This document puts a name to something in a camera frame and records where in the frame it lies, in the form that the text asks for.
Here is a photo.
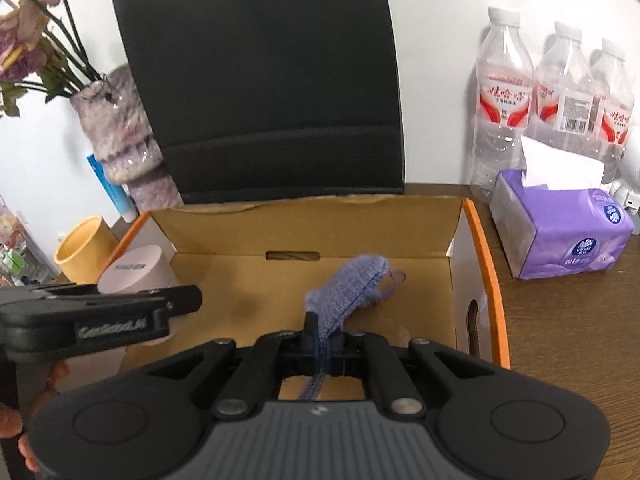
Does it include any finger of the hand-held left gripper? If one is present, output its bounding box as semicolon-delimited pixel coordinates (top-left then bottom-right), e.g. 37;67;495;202
30;284;204;320

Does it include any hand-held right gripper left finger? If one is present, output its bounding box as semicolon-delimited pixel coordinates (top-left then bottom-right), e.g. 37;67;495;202
142;311;321;421

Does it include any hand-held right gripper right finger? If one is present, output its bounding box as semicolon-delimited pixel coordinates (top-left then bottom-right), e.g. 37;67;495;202
327;330;508;418

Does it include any pink round jar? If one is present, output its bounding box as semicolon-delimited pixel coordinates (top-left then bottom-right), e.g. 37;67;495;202
96;245;181;345

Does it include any purple knitted pouch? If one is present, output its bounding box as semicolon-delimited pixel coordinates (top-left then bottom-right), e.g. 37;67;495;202
297;255;407;401

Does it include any orange printed cardboard box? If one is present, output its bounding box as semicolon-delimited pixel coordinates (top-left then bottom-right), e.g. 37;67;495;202
102;195;512;401

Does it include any person's left hand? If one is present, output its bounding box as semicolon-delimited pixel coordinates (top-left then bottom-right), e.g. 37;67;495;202
0;360;71;466

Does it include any yellow cup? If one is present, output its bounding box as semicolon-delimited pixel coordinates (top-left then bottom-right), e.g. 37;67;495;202
54;215;121;281

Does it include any clear plastic organizer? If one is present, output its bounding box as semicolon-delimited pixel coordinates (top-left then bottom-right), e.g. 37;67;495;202
0;195;53;288

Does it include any blue and white tube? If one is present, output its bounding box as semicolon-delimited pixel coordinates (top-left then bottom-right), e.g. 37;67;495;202
86;152;138;223

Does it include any purple mottled vase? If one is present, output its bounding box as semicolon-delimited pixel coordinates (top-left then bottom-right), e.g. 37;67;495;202
69;64;185;213

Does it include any black paper bag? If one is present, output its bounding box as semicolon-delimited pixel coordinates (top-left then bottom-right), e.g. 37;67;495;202
111;0;407;206

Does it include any purple tissue pack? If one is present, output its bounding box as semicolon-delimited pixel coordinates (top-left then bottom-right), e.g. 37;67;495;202
490;135;636;281

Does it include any dried rose bouquet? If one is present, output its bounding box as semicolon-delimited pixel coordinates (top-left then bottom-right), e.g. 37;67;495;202
0;0;108;118

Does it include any clear plastic water bottle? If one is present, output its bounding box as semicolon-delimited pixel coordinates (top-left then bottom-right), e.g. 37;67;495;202
532;21;601;161
470;6;536;203
590;37;636;186

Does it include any white robot figure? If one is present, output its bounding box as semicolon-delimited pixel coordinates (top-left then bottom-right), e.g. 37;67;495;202
612;125;640;236

